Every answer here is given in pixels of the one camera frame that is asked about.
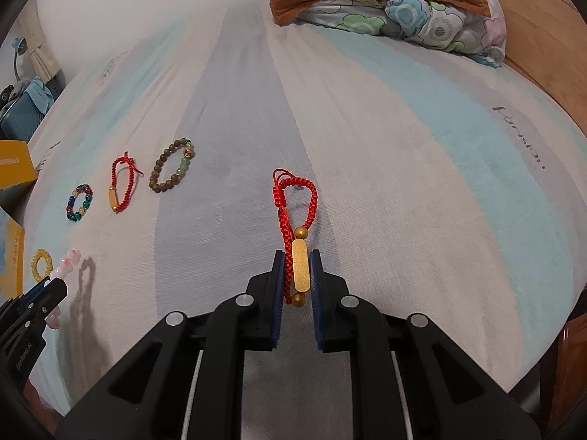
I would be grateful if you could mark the teal desk lamp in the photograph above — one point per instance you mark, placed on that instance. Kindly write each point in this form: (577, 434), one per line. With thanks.
(18, 48)

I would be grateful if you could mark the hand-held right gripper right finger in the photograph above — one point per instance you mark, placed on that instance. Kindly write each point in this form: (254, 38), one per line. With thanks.
(316, 302)

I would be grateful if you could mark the beige curtain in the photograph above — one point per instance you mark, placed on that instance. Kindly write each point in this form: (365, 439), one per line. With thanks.
(42, 55)

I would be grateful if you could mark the brown wooden furniture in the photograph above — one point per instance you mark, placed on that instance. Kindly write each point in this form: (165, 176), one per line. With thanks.
(568, 366)

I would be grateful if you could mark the striped bed sheet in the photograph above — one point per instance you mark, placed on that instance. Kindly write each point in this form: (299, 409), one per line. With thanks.
(367, 146)

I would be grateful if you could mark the floral pillow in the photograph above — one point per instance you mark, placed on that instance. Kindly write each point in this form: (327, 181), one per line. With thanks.
(435, 27)

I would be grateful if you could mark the white and yellow cardboard box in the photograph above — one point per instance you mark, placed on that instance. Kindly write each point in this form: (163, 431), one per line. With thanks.
(13, 165)

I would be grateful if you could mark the teal cloth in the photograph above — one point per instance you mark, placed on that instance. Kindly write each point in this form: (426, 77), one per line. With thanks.
(42, 94)

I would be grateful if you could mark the wooden headboard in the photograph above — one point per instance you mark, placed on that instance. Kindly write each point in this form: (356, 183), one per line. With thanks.
(541, 32)

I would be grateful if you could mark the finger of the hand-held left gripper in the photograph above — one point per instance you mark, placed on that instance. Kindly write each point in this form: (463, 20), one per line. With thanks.
(51, 295)
(35, 289)

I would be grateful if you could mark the person's left forearm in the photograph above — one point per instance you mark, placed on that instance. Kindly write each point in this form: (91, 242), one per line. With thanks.
(34, 396)

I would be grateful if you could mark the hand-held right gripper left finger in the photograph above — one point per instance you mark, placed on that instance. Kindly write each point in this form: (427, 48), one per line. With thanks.
(277, 302)

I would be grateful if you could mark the teal suitcase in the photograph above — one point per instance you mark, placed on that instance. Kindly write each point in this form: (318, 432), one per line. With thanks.
(20, 117)

